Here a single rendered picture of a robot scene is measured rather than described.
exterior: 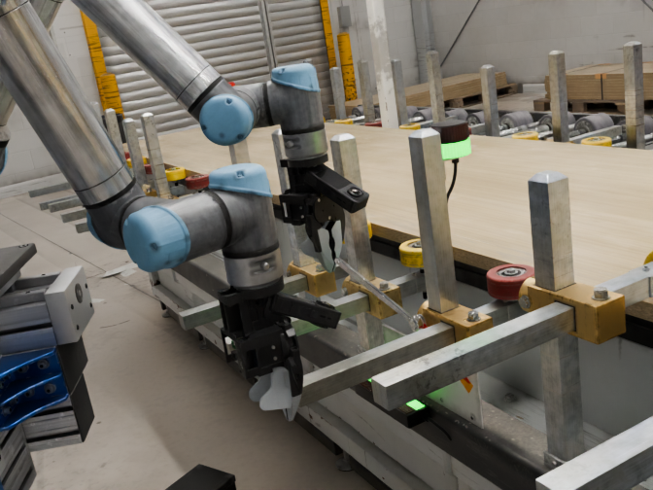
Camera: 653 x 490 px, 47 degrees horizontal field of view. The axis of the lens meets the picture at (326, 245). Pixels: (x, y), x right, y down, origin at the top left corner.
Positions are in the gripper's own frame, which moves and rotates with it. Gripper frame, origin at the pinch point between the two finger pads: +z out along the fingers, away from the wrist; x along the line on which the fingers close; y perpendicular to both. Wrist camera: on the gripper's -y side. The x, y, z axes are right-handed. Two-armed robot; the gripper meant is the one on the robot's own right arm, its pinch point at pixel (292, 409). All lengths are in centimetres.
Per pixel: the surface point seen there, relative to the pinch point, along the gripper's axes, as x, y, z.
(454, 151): -1.5, -33.4, -30.2
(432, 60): -144, -138, -33
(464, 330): 4.2, -28.0, -4.3
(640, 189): -17, -93, -9
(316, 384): 1.4, -3.5, -3.2
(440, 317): -1.7, -27.9, -4.7
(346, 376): 1.4, -8.4, -2.6
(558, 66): -82, -138, -29
